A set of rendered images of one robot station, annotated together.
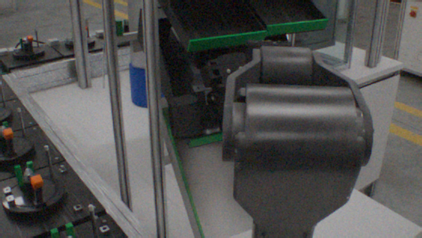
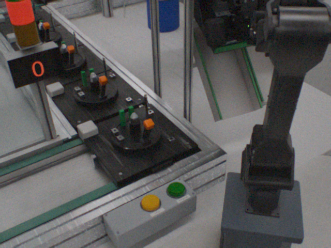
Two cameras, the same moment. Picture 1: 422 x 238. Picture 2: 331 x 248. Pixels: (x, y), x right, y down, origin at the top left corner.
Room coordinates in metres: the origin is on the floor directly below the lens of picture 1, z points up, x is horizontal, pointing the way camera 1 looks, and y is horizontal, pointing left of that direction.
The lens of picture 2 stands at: (-0.26, 0.09, 1.63)
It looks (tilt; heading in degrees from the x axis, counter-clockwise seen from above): 38 degrees down; 4
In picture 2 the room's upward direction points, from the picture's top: 2 degrees counter-clockwise
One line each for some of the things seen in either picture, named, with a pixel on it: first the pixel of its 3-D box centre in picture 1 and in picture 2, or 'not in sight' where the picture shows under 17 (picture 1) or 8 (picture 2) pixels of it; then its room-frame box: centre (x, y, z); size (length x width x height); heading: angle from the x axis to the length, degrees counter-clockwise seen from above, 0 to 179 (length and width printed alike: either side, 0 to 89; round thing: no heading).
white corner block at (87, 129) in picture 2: not in sight; (88, 132); (0.57, 0.37, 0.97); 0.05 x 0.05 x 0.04; 36
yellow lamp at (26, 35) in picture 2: not in sight; (26, 31); (0.53, 0.45, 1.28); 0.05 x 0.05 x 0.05
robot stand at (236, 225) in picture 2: not in sight; (256, 234); (0.25, -0.05, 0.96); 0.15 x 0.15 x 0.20; 81
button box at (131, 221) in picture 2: not in sight; (151, 212); (0.32, 0.17, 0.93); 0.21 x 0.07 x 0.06; 126
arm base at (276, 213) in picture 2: not in sight; (264, 190); (0.25, -0.05, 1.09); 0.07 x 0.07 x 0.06; 81
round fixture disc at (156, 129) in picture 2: not in sight; (135, 134); (0.55, 0.23, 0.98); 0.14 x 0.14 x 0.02
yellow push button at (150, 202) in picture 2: not in sight; (150, 203); (0.32, 0.17, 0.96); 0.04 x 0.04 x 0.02
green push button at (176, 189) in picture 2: not in sight; (176, 190); (0.36, 0.12, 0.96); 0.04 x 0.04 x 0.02
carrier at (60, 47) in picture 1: (79, 35); not in sight; (1.94, 0.59, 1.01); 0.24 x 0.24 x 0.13; 36
